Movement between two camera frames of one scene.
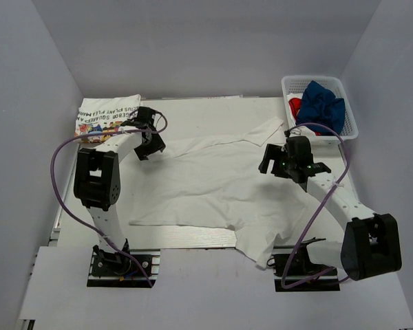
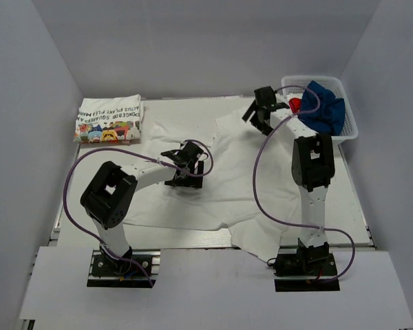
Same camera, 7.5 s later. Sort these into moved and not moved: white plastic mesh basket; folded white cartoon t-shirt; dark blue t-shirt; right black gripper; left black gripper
Moved: right black gripper; left black gripper
Not moved: white plastic mesh basket; folded white cartoon t-shirt; dark blue t-shirt
